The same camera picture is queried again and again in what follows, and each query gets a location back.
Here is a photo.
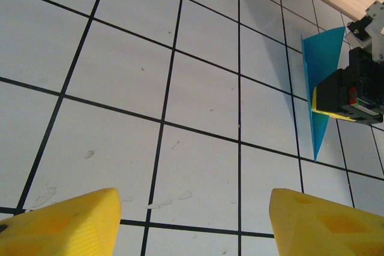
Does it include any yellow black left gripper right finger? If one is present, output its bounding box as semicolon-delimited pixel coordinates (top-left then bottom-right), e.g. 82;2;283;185
269;188;384;256

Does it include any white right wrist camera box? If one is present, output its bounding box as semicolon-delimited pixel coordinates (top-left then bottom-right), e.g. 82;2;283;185
344;0;384;62

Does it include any blue paper sheet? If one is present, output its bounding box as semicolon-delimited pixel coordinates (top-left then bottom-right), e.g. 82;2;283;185
301;26;346;162

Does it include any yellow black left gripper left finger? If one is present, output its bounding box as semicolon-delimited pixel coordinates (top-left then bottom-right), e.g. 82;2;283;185
0;188;122;256

